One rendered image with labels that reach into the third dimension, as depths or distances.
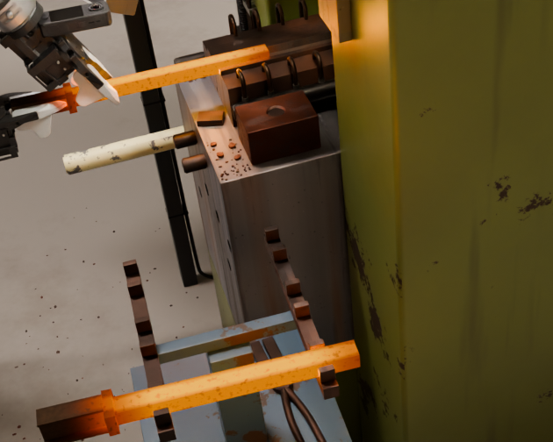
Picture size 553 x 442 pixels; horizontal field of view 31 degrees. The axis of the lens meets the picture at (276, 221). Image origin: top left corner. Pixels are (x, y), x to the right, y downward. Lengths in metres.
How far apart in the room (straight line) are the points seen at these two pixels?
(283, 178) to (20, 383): 1.24
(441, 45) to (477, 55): 0.06
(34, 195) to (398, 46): 2.16
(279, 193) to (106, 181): 1.63
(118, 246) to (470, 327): 1.56
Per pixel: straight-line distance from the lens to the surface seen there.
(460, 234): 1.49
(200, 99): 1.84
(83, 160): 2.25
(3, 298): 2.94
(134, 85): 1.74
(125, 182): 3.23
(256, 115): 1.65
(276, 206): 1.68
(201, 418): 1.59
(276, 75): 1.73
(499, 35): 1.32
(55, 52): 1.67
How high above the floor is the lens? 1.90
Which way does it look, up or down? 40 degrees down
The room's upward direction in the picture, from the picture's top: 8 degrees counter-clockwise
